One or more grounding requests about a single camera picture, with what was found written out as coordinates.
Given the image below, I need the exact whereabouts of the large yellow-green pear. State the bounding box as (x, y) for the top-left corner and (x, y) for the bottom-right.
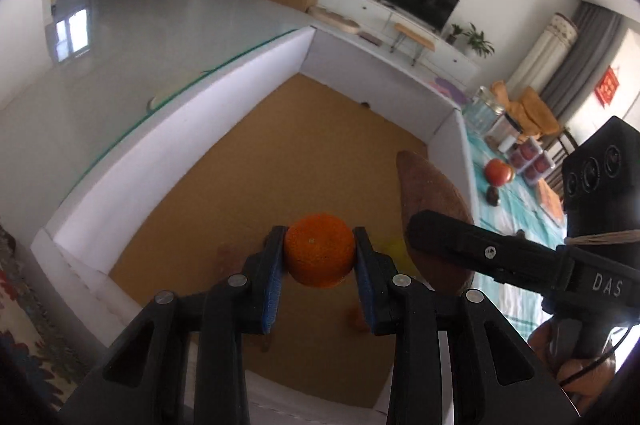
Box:
(378, 239), (410, 263)

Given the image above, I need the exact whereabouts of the small orange tangerine front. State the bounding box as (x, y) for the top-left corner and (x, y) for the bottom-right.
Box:
(346, 307), (371, 334)

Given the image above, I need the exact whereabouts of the small orange tangerine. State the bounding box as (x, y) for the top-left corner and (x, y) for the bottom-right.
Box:
(284, 213), (356, 289)
(346, 307), (371, 334)

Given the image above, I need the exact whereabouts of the small orange tangerine back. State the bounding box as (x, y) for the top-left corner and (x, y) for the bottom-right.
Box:
(284, 213), (356, 289)

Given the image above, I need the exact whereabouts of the reddish sweet potato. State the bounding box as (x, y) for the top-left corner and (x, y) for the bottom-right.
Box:
(396, 151), (474, 295)

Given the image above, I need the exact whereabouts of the red apple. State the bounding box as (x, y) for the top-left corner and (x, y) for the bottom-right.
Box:
(484, 159), (516, 188)

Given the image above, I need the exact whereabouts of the person right hand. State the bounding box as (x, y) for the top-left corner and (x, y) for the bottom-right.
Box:
(527, 320), (616, 414)

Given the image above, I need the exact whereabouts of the orange book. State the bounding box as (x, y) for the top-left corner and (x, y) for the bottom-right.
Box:
(535, 179), (565, 227)

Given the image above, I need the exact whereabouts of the teal checkered tablecloth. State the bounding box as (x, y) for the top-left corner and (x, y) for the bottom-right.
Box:
(465, 123), (565, 337)

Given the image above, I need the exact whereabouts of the white cardboard box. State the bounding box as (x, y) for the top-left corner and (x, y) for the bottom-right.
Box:
(29, 24), (482, 425)

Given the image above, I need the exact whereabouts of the right porridge can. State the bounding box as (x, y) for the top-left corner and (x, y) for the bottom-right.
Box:
(523, 151), (555, 187)

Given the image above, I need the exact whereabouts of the porridge can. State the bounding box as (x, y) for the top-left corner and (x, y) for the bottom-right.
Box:
(508, 137), (542, 174)
(523, 151), (555, 187)

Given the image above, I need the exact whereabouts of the left porridge can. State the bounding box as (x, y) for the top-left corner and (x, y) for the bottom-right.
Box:
(508, 137), (542, 174)

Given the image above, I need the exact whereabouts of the clear jar black lid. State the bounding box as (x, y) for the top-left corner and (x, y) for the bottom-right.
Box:
(484, 112), (522, 154)

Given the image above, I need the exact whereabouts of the orange lounge chair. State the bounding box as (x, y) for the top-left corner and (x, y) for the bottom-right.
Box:
(490, 81), (561, 141)

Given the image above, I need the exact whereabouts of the clear jar gold lid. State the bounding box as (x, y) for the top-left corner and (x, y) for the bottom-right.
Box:
(463, 86), (504, 136)

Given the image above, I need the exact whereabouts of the fruit print snack bag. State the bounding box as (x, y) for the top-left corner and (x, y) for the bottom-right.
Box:
(431, 78), (470, 106)

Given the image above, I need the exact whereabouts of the white standing air conditioner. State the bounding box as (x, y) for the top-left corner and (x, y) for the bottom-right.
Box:
(506, 12), (578, 99)

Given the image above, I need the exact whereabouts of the small wooden bench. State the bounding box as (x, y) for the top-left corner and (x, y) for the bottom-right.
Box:
(390, 23), (435, 67)

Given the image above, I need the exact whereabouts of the grey curtain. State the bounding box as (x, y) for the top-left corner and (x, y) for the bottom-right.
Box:
(539, 2), (624, 125)

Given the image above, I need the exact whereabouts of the green potted plant right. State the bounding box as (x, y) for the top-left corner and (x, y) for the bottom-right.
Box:
(463, 23), (496, 59)

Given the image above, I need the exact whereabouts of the white tv cabinet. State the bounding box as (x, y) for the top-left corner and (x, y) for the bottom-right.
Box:
(319, 0), (480, 88)

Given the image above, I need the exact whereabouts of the red wall hanging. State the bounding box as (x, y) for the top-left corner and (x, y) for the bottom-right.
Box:
(594, 67), (620, 108)

